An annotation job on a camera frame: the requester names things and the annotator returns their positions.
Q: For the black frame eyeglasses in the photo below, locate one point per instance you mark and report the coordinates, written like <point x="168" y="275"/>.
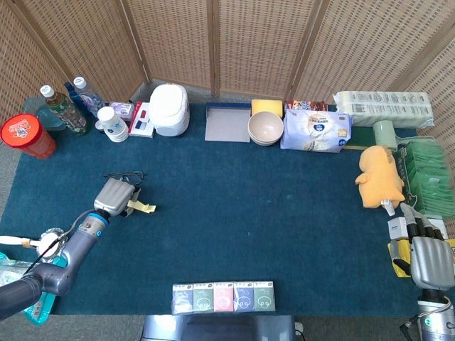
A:
<point x="136" y="176"/>

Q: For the light green mug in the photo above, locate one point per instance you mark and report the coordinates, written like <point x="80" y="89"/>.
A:
<point x="385" y="135"/>

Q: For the blue grey box tray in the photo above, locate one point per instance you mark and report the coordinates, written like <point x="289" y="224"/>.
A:
<point x="227" y="124"/>

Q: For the dark blue bottle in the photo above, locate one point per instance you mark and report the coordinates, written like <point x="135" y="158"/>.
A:
<point x="73" y="96"/>

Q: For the red canister orange lid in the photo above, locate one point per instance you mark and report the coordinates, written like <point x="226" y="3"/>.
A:
<point x="21" y="133"/>

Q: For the teal snack bag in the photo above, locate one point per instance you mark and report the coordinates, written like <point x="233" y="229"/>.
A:
<point x="37" y="312"/>

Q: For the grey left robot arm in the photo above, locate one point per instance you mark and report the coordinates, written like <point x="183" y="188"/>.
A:
<point x="76" y="245"/>

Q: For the red white carton box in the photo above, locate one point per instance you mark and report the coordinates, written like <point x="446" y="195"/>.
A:
<point x="140" y="122"/>

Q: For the foil dish white filling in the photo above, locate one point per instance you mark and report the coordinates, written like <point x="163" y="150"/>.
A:
<point x="48" y="239"/>

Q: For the woven bamboo folding screen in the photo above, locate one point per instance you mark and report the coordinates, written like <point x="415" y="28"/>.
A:
<point x="259" y="46"/>

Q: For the brown snack bag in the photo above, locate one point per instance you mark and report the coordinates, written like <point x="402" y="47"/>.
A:
<point x="307" y="105"/>

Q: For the white rice cooker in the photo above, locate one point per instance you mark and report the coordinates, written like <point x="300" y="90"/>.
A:
<point x="168" y="108"/>

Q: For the yellow paper piece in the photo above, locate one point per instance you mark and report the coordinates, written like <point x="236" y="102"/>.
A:
<point x="144" y="206"/>

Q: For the blue white tissue pack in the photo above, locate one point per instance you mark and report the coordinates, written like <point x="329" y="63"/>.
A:
<point x="314" y="131"/>

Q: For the green tea bottle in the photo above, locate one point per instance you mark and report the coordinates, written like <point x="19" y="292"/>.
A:
<point x="69" y="113"/>

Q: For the yellow sponge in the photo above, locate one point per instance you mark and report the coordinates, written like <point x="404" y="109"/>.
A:
<point x="266" y="106"/>

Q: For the yellow snack bag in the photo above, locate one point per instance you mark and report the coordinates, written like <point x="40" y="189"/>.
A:
<point x="400" y="250"/>

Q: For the purple wipes box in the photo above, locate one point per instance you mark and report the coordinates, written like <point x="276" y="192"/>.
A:
<point x="122" y="108"/>

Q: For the beige bowl stack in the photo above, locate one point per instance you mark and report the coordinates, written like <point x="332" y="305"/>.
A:
<point x="266" y="128"/>

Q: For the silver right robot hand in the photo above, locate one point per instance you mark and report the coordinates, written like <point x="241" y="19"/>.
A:
<point x="432" y="263"/>

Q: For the dark blue carpet mat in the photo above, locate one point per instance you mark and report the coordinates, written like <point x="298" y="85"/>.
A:
<point x="249" y="213"/>

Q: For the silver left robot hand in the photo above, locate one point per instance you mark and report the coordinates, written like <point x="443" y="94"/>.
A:
<point x="112" y="197"/>

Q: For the clear water bottle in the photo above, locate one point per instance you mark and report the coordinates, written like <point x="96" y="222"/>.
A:
<point x="89" y="97"/>

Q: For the teal translucent container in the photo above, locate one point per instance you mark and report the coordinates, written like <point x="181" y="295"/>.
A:
<point x="42" y="115"/>

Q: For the small white carton box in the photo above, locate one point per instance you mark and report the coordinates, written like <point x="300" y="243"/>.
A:
<point x="396" y="227"/>

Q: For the small white jar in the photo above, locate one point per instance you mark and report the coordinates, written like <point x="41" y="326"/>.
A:
<point x="112" y="124"/>

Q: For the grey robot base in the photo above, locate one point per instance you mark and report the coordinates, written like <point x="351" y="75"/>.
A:
<point x="220" y="328"/>

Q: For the dark green board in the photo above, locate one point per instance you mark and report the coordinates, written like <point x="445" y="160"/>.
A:
<point x="360" y="136"/>

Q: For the green tea bag box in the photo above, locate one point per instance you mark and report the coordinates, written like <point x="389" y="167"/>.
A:
<point x="426" y="177"/>

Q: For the pale green tissue bundle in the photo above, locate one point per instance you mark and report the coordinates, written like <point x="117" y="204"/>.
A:
<point x="385" y="108"/>

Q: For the yellow plush toy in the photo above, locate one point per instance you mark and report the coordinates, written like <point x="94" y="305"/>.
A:
<point x="380" y="177"/>

